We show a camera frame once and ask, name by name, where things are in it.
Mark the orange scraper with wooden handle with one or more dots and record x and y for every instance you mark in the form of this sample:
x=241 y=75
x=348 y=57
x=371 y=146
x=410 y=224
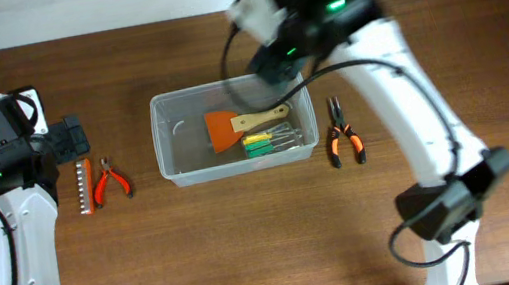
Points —
x=225 y=128

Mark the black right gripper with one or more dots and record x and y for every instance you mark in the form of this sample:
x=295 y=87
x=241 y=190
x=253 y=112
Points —
x=274 y=66

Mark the clear case of screwdrivers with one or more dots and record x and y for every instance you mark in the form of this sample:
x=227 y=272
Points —
x=269 y=141

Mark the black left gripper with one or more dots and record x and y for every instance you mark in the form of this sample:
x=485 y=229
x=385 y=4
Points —
x=73 y=137

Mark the orange screwdriver bit holder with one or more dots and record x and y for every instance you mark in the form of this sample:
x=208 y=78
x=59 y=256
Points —
x=85 y=184

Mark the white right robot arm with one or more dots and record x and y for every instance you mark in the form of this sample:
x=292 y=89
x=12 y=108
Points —
x=455 y=171

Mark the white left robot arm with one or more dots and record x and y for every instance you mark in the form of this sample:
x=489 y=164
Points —
x=28 y=200

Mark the clear plastic container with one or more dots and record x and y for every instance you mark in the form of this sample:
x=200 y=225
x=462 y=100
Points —
x=183 y=146

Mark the orange-black long-nose pliers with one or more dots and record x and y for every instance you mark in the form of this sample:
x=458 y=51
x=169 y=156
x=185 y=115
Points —
x=339 y=127

